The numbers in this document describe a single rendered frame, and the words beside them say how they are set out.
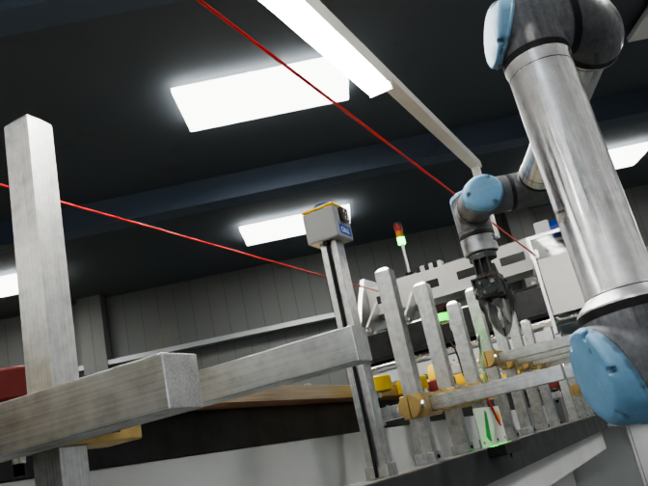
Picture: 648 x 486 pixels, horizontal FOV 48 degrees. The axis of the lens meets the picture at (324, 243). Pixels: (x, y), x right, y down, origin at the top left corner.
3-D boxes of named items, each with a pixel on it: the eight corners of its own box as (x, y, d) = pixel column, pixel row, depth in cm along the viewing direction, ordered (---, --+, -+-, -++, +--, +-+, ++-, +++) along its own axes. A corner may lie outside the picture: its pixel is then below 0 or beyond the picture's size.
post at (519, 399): (538, 445, 241) (499, 306, 255) (536, 446, 238) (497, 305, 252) (527, 447, 243) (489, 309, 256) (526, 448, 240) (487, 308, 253)
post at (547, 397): (564, 438, 285) (529, 318, 298) (562, 438, 282) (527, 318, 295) (555, 439, 286) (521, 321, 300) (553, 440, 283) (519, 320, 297)
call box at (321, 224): (355, 244, 146) (346, 207, 148) (339, 237, 140) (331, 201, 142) (324, 255, 148) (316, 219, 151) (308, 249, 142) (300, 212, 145)
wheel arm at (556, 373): (568, 383, 150) (562, 363, 151) (565, 383, 147) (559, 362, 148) (378, 427, 167) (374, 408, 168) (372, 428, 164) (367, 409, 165)
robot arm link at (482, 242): (466, 246, 195) (500, 235, 191) (471, 263, 193) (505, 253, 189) (455, 240, 187) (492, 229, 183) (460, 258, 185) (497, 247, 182)
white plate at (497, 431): (508, 441, 206) (499, 405, 208) (484, 447, 183) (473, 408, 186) (506, 441, 206) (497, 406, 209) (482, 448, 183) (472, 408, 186)
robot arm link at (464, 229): (450, 190, 187) (445, 203, 197) (463, 235, 184) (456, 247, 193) (486, 183, 188) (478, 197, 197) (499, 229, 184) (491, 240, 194)
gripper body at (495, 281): (474, 302, 181) (462, 256, 185) (484, 306, 189) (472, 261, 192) (504, 293, 178) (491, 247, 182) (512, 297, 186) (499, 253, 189)
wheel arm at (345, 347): (376, 370, 62) (365, 322, 64) (360, 370, 59) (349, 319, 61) (18, 466, 80) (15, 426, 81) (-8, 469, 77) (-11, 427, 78)
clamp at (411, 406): (445, 413, 164) (440, 391, 165) (425, 416, 152) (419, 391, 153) (419, 418, 166) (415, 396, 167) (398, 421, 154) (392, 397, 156)
